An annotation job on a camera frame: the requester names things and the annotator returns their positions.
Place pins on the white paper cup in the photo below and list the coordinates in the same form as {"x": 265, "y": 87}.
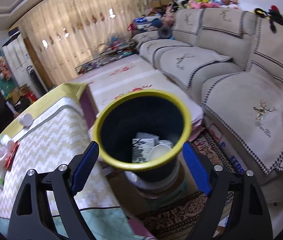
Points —
{"x": 158, "y": 151}

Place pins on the white bamboo print box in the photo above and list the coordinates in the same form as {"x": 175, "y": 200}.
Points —
{"x": 141, "y": 148}

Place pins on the pile of plush toys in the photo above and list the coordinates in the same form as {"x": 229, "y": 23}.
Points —
{"x": 165, "y": 11}

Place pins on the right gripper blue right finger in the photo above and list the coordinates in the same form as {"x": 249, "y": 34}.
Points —
{"x": 199, "y": 166}

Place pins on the beige sectional sofa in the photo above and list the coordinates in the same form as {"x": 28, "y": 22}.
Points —
{"x": 230, "y": 62}

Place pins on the yellow rimmed dark trash bin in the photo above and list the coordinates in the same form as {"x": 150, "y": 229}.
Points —
{"x": 150, "y": 111}

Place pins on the red foil packet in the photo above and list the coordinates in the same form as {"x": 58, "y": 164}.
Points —
{"x": 11, "y": 158}

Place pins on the patterned red carpet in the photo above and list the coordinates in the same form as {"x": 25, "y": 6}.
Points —
{"x": 175, "y": 220}

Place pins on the white tissue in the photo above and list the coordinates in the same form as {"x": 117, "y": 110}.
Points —
{"x": 7, "y": 146}

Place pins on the white pill bottle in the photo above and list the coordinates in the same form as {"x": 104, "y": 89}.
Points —
{"x": 26, "y": 119}

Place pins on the black tower fan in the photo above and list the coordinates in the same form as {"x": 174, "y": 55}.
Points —
{"x": 36, "y": 80}

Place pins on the floral floor mat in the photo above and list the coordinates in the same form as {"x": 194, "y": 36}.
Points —
{"x": 132, "y": 74}

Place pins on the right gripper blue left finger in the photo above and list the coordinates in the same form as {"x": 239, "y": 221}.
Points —
{"x": 81, "y": 167}

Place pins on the beige curtains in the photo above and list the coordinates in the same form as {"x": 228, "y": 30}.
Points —
{"x": 65, "y": 33}

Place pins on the low glass shelf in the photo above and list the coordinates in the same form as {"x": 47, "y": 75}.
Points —
{"x": 109, "y": 56}

